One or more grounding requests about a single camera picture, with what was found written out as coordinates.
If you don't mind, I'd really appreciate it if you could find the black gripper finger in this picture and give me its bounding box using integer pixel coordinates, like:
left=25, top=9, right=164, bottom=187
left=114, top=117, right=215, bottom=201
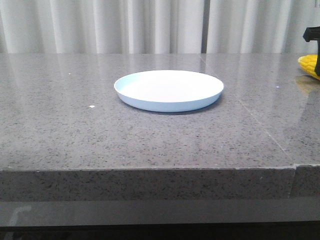
left=303, top=26, right=320, bottom=77

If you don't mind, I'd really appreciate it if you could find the yellow corn cob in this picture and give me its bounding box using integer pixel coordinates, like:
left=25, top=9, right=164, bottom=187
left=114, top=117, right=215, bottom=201
left=297, top=54, right=320, bottom=80

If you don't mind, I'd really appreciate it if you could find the light blue round plate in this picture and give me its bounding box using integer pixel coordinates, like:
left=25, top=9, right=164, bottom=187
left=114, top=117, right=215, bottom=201
left=114, top=70, right=224, bottom=113

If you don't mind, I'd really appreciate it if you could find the white pleated curtain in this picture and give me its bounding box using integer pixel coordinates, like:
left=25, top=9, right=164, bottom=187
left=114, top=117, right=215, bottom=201
left=0, top=0, right=320, bottom=54

